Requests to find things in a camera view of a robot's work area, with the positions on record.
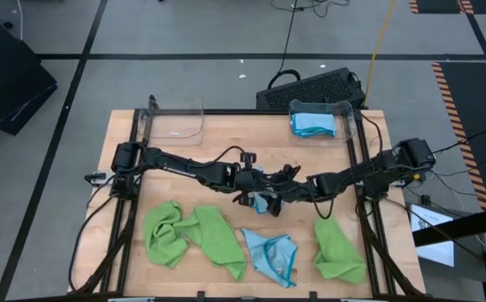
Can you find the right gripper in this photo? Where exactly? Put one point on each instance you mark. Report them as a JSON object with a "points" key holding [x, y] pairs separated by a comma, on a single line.
{"points": [[297, 191]]}

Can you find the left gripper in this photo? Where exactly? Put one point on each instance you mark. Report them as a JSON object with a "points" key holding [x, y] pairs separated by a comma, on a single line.
{"points": [[246, 180]]}

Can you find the blue microfiber towel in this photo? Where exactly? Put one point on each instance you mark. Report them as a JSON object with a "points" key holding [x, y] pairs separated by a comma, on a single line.
{"points": [[261, 203], [272, 260], [314, 124]]}

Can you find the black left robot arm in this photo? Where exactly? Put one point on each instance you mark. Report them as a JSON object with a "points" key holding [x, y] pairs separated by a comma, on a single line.
{"points": [[184, 168]]}

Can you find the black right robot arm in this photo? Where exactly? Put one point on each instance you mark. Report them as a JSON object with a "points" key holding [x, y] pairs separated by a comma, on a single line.
{"points": [[377, 172]]}

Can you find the green microfiber towel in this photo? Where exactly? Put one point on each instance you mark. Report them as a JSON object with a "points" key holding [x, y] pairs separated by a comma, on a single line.
{"points": [[335, 256], [217, 239], [163, 243]]}

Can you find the clear plastic bin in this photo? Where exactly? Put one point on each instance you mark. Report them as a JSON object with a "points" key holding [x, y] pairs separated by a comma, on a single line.
{"points": [[175, 126], [343, 126]]}

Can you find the black perforated computer case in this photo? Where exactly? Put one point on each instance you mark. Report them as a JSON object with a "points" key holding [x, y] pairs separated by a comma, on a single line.
{"points": [[309, 90]]}

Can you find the white printed sheet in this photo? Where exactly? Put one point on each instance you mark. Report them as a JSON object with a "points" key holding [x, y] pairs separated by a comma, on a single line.
{"points": [[435, 251]]}

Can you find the black metal beam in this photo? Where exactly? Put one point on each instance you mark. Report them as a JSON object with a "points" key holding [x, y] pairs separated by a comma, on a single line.
{"points": [[456, 228]]}

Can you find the hazard-striped black floor mat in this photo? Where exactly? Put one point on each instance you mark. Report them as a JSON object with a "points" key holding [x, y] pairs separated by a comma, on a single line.
{"points": [[469, 105], [435, 5]]}

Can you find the black equipment case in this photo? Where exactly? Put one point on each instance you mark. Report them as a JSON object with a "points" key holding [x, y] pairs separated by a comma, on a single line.
{"points": [[7, 84]]}

